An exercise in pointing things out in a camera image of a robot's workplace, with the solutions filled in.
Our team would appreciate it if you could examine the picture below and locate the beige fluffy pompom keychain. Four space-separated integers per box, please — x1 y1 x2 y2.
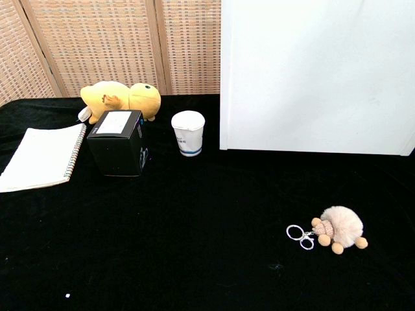
286 205 370 255

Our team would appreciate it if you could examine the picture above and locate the yellow plush duck toy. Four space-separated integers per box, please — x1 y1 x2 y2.
77 81 162 124

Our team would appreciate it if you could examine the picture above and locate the white paper cup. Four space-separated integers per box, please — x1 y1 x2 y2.
171 110 206 157

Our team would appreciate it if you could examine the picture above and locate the black velvet table cloth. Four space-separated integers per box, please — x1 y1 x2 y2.
0 93 415 311

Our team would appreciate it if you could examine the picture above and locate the black cardboard box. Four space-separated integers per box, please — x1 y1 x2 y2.
86 109 150 178

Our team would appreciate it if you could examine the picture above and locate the white upright board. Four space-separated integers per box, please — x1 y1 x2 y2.
219 0 415 157

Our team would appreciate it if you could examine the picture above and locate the woven wooden folding screen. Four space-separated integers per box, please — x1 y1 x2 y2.
0 0 222 108

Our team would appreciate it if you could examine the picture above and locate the white spiral notebook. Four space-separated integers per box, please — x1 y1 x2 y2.
0 123 88 194

